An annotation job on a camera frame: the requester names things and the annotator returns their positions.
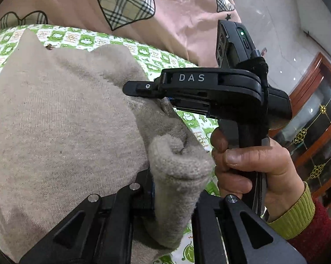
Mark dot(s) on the green checked bedsheet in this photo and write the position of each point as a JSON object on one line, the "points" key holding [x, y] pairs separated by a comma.
{"points": [[154, 57]]}

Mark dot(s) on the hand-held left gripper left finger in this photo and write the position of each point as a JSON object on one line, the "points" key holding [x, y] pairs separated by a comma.
{"points": [[139, 198]]}

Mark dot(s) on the wooden glass door cabinet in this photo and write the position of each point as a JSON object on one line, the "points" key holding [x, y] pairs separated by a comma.
{"points": [[316, 121]]}

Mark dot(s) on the person's right hand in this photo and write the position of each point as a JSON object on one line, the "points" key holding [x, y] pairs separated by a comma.
{"points": [[275, 176]]}

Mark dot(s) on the pink heart print quilt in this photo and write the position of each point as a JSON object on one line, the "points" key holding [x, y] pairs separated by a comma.
{"points": [[176, 11]]}

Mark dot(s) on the person's right forearm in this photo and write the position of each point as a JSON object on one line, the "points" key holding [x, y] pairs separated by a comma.
{"points": [[311, 220]]}

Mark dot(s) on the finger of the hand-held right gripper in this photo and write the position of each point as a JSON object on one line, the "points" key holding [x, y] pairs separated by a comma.
{"points": [[139, 89]]}

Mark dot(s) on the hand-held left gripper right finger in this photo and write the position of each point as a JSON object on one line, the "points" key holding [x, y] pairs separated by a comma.
{"points": [[209, 211]]}

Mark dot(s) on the beige knit sweater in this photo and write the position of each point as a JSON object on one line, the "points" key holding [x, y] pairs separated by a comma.
{"points": [[66, 115]]}

